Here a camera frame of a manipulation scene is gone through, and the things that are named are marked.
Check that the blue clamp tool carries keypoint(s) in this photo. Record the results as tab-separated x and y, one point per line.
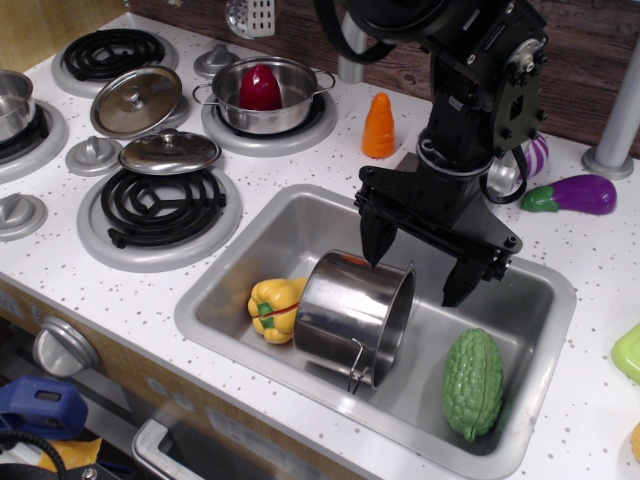
50	409

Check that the grey stove knob front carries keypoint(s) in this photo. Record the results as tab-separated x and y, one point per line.
21	215

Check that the grey stove knob middle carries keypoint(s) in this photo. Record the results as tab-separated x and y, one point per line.
94	156

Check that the grey oven dial knob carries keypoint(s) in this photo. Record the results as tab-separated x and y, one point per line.
62	351

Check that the yellow toy at right edge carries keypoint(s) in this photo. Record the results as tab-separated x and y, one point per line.
634	442

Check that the green toy bitter gourd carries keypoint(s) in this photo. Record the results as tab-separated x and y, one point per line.
473	384

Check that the silver toy sink basin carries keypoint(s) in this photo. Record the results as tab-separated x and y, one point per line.
527	313

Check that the purple striped toy onion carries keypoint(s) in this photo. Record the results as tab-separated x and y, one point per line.
536	153

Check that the lime green toy item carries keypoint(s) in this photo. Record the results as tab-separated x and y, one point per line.
625	354

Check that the large steel pot lid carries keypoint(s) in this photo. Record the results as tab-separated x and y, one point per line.
136	102

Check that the hanging metal grater utensil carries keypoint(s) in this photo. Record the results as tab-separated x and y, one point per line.
251	19

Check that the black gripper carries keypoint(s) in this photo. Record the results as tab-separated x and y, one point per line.
444	210

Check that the yellow toy bell pepper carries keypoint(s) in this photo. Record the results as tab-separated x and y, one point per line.
273	305

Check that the steel pot with handles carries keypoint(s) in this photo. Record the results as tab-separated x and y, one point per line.
299	85

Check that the silver oven door handle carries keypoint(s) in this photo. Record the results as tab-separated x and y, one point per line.
185	454

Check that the purple toy eggplant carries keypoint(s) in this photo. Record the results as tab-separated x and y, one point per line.
590	194

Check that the yellow cloth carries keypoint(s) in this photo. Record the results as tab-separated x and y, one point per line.
76	454

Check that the back left coil burner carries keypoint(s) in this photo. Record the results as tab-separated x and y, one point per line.
86	65

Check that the red toy pepper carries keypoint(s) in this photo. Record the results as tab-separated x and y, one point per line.
260	90

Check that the orange toy carrot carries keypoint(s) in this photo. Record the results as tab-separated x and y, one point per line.
378	140

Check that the grey stove knob back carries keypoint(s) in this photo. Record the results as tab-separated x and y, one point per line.
207	65

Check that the grey stove knob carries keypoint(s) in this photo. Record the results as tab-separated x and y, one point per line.
94	156
21	215
207	65

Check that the grey post with base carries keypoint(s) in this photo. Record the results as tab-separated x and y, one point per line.
611	157

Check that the front black coil burner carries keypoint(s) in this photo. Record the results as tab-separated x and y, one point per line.
147	224

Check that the small steel pot lid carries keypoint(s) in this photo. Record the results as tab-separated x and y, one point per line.
169	152

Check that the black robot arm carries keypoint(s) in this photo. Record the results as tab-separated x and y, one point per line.
486	64

